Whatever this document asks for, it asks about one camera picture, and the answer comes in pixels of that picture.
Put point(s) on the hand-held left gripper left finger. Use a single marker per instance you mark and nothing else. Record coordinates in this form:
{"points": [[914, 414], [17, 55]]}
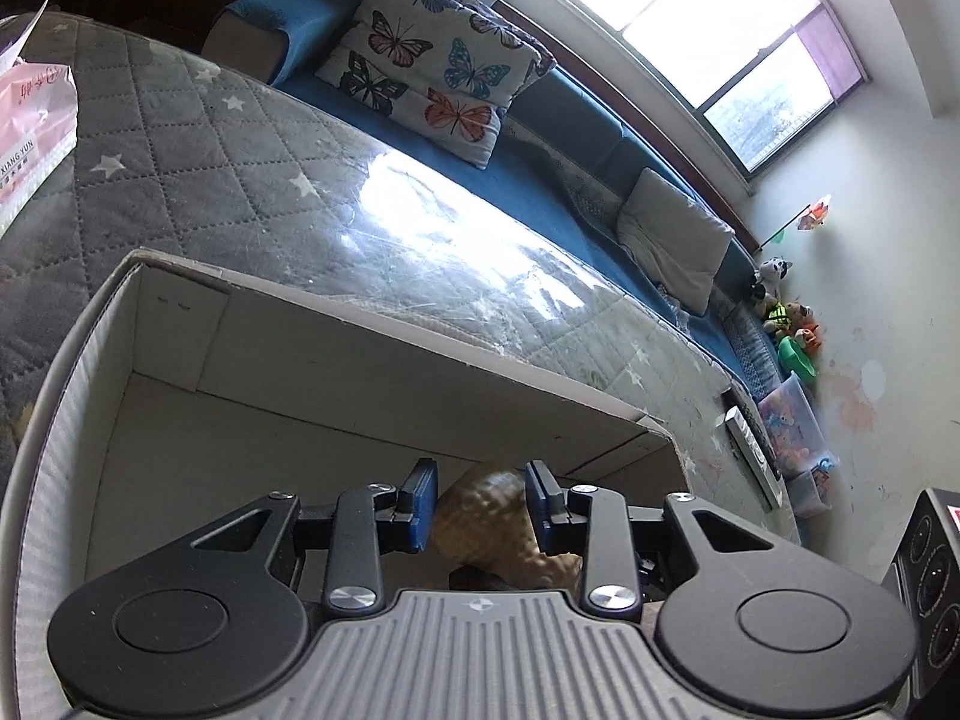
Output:
{"points": [[424, 504]]}

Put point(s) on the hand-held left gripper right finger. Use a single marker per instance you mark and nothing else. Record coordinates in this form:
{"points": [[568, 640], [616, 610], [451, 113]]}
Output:
{"points": [[538, 511]]}

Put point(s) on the brown textured toy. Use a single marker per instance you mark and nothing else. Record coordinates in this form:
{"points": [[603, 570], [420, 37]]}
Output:
{"points": [[487, 517]]}

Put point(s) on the cardboard box with white inside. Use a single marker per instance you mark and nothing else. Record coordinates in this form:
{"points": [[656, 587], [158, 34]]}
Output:
{"points": [[300, 420]]}

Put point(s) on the white remote control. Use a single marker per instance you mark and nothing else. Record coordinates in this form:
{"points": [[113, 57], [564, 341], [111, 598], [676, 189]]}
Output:
{"points": [[754, 457]]}

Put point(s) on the clear plastic storage box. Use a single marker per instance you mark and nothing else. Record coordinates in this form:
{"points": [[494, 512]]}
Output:
{"points": [[791, 427]]}

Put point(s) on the green plastic toy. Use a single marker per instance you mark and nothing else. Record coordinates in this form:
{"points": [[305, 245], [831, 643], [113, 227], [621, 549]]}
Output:
{"points": [[799, 360]]}

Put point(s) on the white cushion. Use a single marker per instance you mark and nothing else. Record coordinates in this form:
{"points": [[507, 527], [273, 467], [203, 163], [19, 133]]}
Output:
{"points": [[675, 240]]}

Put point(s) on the yellow green plush toy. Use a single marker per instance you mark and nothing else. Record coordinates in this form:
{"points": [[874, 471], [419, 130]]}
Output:
{"points": [[784, 317]]}

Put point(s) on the orange plush toy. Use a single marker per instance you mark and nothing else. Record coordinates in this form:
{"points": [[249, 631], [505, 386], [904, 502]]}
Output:
{"points": [[806, 337]]}

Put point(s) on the blue sofa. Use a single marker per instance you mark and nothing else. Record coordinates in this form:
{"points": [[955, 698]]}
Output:
{"points": [[570, 187]]}

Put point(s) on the black and white plush toy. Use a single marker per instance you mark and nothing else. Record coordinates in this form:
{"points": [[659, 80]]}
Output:
{"points": [[772, 277]]}

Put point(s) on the black speaker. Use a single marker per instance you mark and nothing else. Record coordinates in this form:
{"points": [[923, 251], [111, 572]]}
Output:
{"points": [[930, 585]]}

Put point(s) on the colourful pinwheel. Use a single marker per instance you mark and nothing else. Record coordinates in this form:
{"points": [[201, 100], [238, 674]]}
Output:
{"points": [[814, 214]]}

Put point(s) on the large butterfly print pillow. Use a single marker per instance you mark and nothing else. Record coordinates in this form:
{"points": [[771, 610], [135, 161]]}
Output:
{"points": [[420, 67]]}

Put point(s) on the window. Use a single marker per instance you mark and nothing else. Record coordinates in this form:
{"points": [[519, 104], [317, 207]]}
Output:
{"points": [[675, 15]]}

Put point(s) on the pink tissue pack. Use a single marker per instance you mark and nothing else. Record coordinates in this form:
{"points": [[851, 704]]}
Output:
{"points": [[37, 127]]}

